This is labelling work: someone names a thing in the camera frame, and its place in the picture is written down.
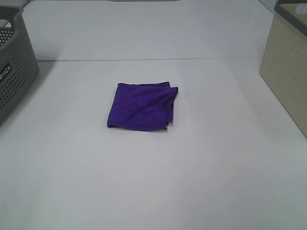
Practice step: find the grey perforated plastic basket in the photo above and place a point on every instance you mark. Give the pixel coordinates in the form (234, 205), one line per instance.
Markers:
(18, 64)

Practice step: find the purple towel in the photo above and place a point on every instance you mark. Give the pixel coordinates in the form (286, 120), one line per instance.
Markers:
(143, 107)

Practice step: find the beige storage box grey rim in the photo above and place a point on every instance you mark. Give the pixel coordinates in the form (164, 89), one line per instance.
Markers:
(284, 63)

